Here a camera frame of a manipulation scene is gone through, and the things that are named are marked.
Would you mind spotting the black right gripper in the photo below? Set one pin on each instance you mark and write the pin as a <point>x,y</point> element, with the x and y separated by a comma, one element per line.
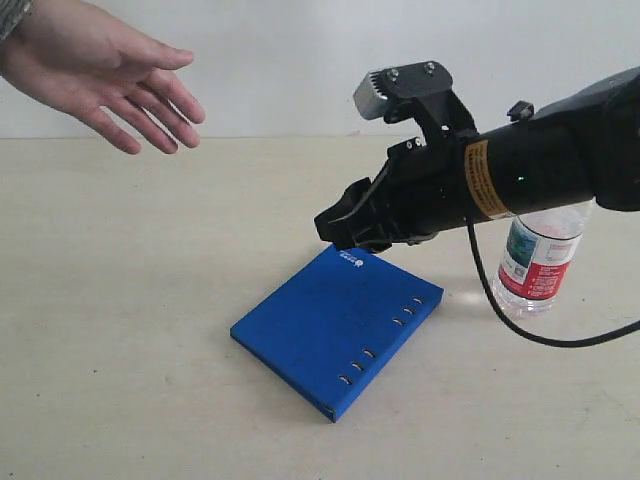
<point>419,192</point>

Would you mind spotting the blue notebook cover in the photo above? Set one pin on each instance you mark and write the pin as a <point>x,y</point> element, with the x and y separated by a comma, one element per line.
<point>330,329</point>

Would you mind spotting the clear plastic water bottle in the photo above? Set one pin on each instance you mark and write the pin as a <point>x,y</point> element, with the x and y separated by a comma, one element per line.
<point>540,247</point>

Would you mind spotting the grey sleeved person forearm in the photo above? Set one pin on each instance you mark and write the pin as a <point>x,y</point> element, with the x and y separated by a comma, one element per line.
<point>12,13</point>

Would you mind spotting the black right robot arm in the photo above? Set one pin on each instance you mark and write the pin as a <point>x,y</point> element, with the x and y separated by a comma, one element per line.
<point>583,147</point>

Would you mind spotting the bare person hand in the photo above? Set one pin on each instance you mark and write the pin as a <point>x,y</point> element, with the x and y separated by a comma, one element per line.
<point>76,58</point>

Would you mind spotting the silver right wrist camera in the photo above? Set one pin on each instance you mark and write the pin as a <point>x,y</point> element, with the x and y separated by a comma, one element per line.
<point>370,98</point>

